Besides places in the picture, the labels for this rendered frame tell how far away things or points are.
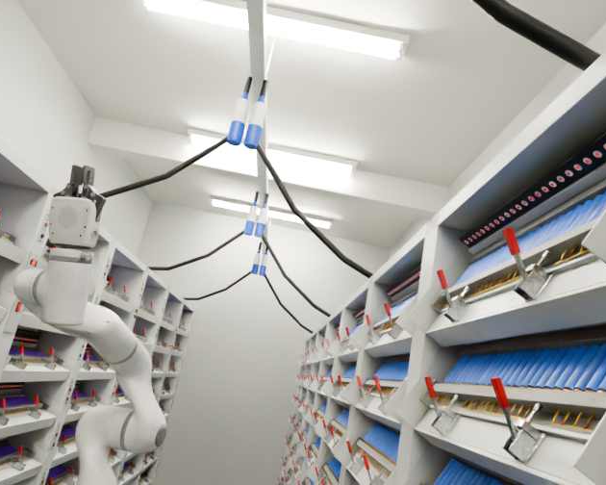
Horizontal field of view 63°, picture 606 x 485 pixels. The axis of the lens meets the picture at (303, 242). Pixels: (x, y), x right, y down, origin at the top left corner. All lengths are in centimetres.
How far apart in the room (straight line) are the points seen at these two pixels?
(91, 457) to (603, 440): 116
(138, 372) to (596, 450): 111
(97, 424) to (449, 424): 88
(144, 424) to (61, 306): 41
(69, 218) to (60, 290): 15
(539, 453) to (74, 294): 87
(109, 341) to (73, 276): 21
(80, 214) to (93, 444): 60
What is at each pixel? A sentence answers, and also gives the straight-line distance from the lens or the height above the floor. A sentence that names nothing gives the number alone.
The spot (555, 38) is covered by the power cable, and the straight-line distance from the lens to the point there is 73.
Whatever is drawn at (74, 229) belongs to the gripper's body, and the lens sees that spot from 112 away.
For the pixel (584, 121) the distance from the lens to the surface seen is 74.
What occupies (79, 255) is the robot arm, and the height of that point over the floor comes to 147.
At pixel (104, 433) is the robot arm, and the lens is 142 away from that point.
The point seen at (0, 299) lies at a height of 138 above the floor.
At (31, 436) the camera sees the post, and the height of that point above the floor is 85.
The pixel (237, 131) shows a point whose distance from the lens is 213.
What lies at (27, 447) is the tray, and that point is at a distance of 266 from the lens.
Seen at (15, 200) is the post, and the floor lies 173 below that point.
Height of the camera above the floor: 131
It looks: 15 degrees up
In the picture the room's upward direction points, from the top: 11 degrees clockwise
